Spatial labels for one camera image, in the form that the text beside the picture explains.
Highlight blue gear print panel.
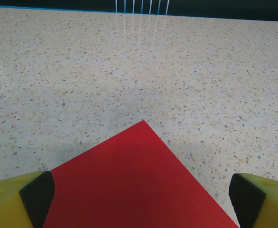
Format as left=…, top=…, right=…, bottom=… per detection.
left=0, top=0, right=278, bottom=22

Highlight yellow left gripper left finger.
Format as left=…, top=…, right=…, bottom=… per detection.
left=0, top=171, right=56, bottom=228

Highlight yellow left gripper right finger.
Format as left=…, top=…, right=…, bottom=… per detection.
left=229, top=172, right=278, bottom=228

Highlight red square paper sheet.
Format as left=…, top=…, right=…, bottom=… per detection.
left=42, top=120, right=240, bottom=228

